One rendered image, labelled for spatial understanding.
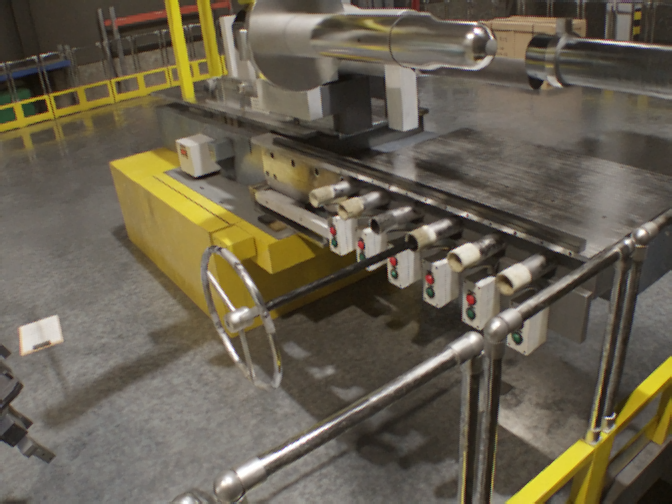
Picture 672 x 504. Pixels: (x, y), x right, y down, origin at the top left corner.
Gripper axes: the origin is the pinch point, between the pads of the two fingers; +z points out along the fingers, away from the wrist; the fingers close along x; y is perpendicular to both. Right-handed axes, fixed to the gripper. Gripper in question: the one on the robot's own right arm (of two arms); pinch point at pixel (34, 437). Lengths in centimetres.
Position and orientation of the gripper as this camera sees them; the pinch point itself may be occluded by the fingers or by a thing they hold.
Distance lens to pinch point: 149.0
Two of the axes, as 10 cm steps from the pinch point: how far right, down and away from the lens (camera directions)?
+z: 2.9, 6.1, 7.3
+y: -6.4, 6.9, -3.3
